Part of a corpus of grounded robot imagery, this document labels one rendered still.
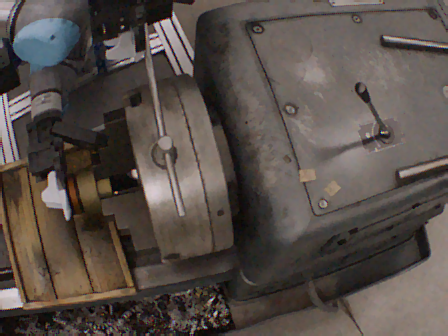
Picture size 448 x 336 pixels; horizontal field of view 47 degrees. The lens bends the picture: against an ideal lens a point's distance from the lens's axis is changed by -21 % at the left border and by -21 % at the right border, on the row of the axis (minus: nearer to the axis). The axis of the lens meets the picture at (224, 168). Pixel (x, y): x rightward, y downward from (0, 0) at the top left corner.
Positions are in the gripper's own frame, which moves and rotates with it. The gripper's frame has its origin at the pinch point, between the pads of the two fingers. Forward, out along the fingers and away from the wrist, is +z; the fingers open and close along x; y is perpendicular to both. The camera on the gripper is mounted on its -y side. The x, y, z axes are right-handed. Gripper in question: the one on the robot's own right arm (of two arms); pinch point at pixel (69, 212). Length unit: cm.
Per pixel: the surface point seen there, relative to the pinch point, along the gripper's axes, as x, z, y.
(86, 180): 3.9, -3.8, -5.3
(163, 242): 7.1, 10.3, -16.3
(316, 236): 15.7, 17.1, -38.0
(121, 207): 2.1, 1.8, -10.7
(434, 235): -109, 15, -125
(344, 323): -108, 36, -74
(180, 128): 15.5, -4.1, -22.8
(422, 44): 19, -11, -72
